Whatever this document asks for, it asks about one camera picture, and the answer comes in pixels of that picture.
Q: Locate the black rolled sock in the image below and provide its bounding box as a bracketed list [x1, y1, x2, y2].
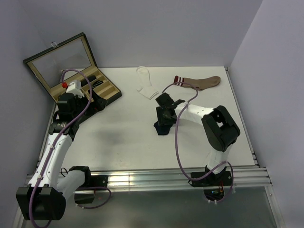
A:
[81, 75, 96, 87]

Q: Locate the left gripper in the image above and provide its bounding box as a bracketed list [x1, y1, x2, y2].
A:
[72, 89, 107, 120]

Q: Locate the striped rolled sock right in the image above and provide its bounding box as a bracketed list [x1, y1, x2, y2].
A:
[92, 80, 104, 89]

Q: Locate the aluminium frame rail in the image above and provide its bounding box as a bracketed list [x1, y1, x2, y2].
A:
[22, 167, 273, 194]

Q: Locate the tan sock with red cuff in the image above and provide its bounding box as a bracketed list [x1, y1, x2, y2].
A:
[173, 76, 221, 91]

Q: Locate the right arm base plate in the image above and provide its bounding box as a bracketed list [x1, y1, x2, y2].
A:
[188, 169, 233, 187]

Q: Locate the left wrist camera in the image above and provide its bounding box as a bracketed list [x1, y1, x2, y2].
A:
[66, 80, 85, 98]

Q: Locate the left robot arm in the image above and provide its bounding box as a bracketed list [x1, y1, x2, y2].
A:
[16, 93, 108, 220]

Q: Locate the white sock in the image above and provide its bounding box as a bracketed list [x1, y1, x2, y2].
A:
[136, 66, 159, 100]

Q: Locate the black compartment storage box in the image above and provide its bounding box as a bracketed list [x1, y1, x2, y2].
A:
[23, 32, 122, 108]

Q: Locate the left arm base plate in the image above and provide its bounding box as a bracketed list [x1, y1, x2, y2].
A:
[76, 175, 108, 190]

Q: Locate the navy blue sock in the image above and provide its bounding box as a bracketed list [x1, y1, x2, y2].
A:
[153, 122, 172, 135]

